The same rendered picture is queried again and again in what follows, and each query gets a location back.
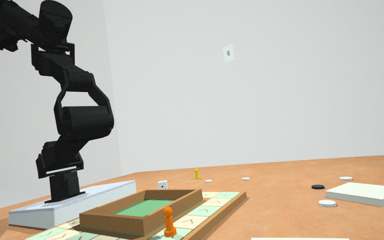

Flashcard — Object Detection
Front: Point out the white die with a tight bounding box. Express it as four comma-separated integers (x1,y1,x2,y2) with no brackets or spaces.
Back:
158,180,168,189

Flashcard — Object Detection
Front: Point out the orange game pawn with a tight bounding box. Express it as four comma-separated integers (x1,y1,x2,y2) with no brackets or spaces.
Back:
163,207,176,237

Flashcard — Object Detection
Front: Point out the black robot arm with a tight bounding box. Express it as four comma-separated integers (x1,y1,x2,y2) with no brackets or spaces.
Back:
0,0,114,203

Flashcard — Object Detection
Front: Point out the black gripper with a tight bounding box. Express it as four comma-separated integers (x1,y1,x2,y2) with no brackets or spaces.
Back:
0,0,38,41

